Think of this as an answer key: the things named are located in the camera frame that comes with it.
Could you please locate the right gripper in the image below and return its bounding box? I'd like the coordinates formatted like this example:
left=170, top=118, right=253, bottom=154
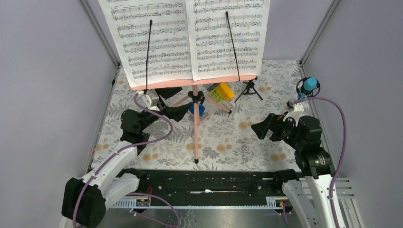
left=250, top=112, right=304, bottom=149

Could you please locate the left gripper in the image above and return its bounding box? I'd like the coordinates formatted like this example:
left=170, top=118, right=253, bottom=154
left=139, top=85, right=193, bottom=132

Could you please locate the sheet music page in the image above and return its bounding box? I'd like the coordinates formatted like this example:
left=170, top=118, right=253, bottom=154
left=185, top=0, right=271, bottom=81
left=99, top=0, right=192, bottom=88

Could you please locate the pink music stand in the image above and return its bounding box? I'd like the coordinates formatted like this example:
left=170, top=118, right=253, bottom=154
left=132, top=75, right=257, bottom=164

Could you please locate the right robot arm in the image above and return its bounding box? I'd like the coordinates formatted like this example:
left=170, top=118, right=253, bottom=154
left=251, top=113, right=346, bottom=228

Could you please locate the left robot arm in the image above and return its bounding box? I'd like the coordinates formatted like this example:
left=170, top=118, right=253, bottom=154
left=61, top=89, right=191, bottom=228

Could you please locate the blue toy car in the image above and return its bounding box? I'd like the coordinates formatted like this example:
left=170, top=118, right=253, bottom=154
left=189, top=102, right=205, bottom=116

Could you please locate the black microphone on tripod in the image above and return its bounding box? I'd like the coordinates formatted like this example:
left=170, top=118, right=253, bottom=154
left=234, top=76, right=263, bottom=103

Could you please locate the green toy grid piece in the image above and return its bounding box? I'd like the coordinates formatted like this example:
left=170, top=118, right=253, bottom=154
left=209, top=88, right=224, bottom=103

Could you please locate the floral table cloth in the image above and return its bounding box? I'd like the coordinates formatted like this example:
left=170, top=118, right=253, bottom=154
left=91, top=59, right=326, bottom=172

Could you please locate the yellow toy block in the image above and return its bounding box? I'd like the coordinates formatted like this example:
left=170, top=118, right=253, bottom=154
left=217, top=82, right=234, bottom=100

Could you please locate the blue microphone on tripod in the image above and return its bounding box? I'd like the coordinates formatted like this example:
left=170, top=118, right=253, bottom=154
left=296, top=77, right=321, bottom=100

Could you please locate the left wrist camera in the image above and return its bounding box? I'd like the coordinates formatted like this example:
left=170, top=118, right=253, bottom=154
left=138, top=89, right=161, bottom=112

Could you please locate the white slotted cable duct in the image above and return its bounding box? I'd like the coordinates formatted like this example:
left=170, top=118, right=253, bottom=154
left=111, top=195, right=282, bottom=209

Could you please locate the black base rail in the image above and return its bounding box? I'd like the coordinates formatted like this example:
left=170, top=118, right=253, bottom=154
left=118, top=168, right=286, bottom=201

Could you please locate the black left page holder wire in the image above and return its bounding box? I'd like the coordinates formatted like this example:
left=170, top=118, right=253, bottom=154
left=145, top=19, right=154, bottom=91

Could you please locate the black page holder wire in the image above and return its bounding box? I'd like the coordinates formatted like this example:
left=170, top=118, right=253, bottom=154
left=225, top=11, right=241, bottom=83
left=145, top=19, right=154, bottom=91

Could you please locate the black right page holder wire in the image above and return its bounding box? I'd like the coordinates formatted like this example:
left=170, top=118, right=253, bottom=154
left=225, top=11, right=241, bottom=83

